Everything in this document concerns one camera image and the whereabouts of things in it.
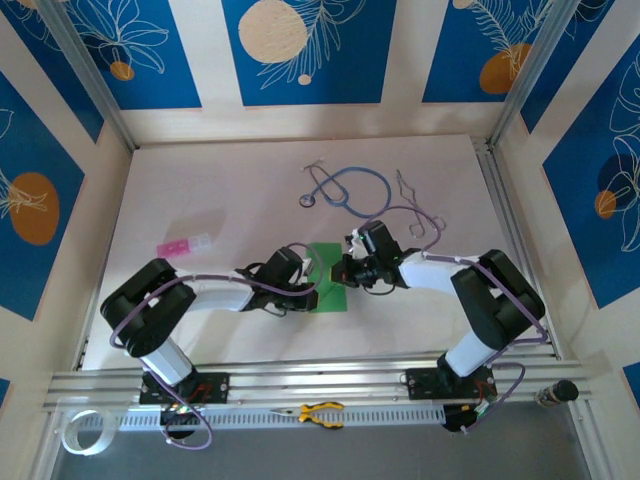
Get green square paper sheet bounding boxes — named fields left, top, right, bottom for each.
left=305, top=242, right=350, bottom=314

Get blue stethoscope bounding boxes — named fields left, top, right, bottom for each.
left=298, top=159, right=393, bottom=220

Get pink and clear plastic box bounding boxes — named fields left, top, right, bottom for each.
left=156, top=233, right=214, bottom=256

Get yellow black pliers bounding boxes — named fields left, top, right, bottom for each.
left=269, top=400, right=346, bottom=430

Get small bottle with black cap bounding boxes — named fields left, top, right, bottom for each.
left=535, top=379, right=580, bottom=409

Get clear tape roll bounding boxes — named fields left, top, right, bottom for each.
left=62, top=409, right=117, bottom=456

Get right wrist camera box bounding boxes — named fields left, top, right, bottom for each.
left=344, top=230, right=369, bottom=261

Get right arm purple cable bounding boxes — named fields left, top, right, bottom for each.
left=364, top=205, right=549, bottom=436

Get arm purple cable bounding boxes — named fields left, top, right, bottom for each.
left=108, top=242, right=324, bottom=449
left=364, top=205, right=549, bottom=436

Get metal wire tongs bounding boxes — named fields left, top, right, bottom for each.
left=395, top=169, right=448, bottom=236

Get long aluminium mounting rail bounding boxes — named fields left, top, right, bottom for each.
left=42, top=357, right=594, bottom=416

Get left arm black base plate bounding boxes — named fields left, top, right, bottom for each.
left=138, top=372, right=231, bottom=405

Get aluminium side rail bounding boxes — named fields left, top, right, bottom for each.
left=74, top=284, right=104, bottom=374
left=472, top=134, right=561, bottom=359

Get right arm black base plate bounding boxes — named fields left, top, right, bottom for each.
left=405, top=367, right=496, bottom=401

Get white slotted cable duct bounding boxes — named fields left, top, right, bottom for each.
left=74, top=404, right=446, bottom=431

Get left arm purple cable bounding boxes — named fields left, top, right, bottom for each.
left=108, top=242, right=324, bottom=449

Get black connector box with wires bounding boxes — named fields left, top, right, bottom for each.
left=442, top=405, right=494, bottom=435
left=158, top=402, right=204, bottom=441

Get aluminium frame post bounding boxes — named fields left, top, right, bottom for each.
left=487, top=0, right=584, bottom=146
left=37, top=0, right=139, bottom=151

